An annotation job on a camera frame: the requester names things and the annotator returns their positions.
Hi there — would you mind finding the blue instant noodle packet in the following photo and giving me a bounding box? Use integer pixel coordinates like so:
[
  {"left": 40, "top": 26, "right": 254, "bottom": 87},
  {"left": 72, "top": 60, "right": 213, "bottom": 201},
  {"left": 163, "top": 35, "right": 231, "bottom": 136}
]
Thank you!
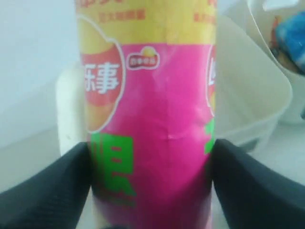
[{"left": 275, "top": 11, "right": 305, "bottom": 62}]

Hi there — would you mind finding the cream bin square mark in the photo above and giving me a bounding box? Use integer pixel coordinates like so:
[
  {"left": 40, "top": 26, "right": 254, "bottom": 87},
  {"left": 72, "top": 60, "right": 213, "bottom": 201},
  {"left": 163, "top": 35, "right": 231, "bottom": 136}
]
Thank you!
[{"left": 215, "top": 16, "right": 292, "bottom": 152}]

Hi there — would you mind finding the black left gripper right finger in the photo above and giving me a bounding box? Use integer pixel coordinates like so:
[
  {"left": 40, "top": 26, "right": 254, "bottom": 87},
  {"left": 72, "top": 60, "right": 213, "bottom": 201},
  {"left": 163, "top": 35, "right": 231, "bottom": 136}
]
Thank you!
[{"left": 211, "top": 139, "right": 305, "bottom": 229}]

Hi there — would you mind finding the cream bin triangle mark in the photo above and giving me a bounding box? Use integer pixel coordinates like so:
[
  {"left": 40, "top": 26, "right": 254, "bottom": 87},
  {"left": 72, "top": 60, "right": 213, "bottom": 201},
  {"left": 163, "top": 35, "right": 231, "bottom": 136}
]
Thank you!
[{"left": 56, "top": 63, "right": 86, "bottom": 156}]

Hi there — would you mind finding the pink Lay's chips can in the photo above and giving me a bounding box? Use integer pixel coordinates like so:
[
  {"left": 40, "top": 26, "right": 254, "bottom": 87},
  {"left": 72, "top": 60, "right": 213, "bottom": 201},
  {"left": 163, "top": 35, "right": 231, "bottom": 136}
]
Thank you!
[{"left": 74, "top": 0, "right": 217, "bottom": 229}]

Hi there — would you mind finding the cream bin circle mark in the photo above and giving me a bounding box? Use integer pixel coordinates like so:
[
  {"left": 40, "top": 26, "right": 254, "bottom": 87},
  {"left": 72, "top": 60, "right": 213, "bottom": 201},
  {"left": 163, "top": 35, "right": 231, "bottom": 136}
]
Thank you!
[{"left": 246, "top": 0, "right": 305, "bottom": 124}]

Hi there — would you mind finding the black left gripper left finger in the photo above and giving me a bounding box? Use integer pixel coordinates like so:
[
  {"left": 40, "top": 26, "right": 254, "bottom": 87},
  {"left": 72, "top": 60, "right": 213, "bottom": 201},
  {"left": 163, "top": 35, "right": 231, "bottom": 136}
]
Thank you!
[{"left": 0, "top": 142, "right": 92, "bottom": 229}]

